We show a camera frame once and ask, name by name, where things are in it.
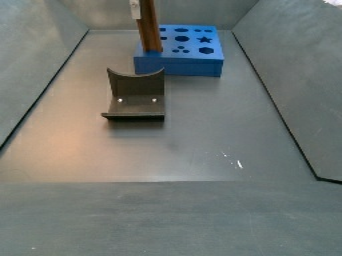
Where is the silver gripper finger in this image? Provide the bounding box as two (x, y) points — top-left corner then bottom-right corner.
(130, 0), (142, 19)

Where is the brown arch-profile peg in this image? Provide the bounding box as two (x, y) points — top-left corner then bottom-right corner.
(137, 0), (163, 52)

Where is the blue shape-sorter block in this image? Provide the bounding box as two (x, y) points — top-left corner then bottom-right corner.
(134, 24), (225, 77)

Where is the black curved cradle stand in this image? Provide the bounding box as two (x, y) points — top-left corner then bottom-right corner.
(102, 69), (166, 120)

